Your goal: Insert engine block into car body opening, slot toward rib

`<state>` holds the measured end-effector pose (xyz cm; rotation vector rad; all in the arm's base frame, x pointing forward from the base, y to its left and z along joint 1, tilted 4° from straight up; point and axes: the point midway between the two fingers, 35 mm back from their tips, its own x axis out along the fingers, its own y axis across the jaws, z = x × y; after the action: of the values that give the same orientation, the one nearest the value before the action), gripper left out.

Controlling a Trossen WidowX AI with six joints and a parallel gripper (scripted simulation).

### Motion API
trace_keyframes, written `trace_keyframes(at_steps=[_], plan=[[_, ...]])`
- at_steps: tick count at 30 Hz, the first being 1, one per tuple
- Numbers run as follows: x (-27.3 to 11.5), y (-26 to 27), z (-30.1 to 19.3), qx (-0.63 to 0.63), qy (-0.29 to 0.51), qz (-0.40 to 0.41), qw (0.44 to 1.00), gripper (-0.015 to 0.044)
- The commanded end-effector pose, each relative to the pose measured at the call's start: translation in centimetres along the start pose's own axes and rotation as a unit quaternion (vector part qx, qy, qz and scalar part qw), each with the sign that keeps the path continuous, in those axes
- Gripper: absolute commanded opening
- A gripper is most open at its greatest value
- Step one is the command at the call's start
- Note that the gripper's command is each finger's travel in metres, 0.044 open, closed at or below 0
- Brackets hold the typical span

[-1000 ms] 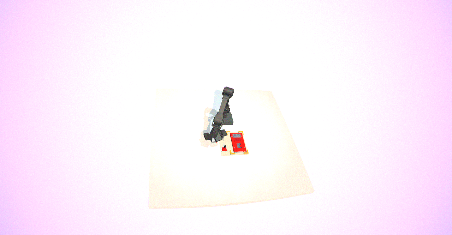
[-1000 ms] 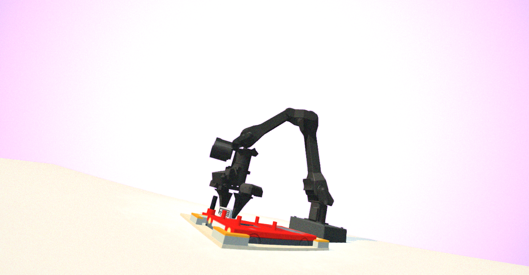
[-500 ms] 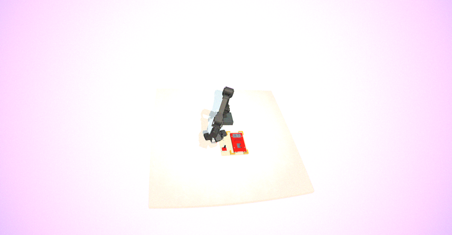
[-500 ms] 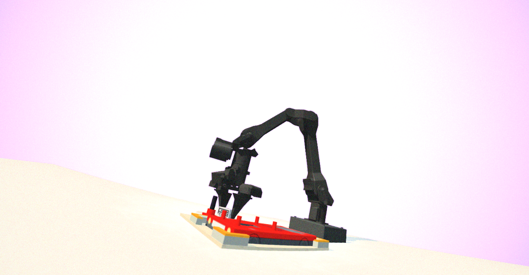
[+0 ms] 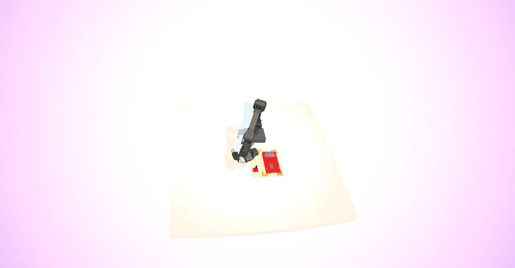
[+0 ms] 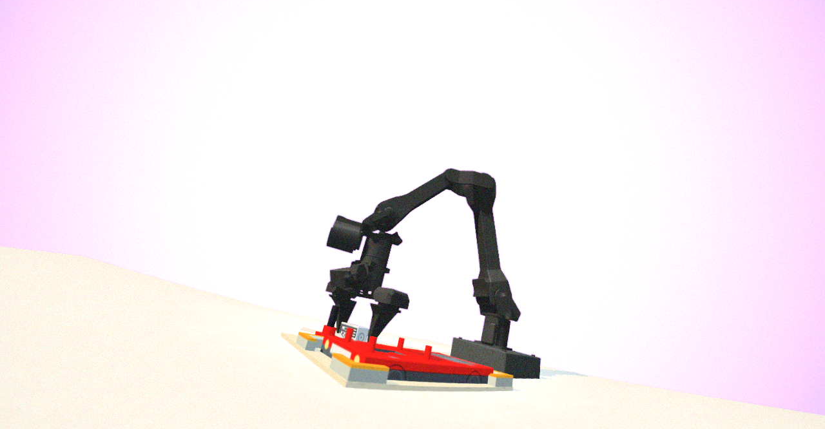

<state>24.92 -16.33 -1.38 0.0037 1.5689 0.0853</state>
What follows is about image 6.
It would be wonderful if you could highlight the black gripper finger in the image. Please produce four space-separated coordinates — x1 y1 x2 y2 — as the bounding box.
329 294 357 333
367 303 401 343

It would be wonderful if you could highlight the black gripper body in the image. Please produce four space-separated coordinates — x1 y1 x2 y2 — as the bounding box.
325 256 410 310

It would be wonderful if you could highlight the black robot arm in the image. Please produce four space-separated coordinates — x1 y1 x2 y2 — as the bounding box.
326 168 521 350

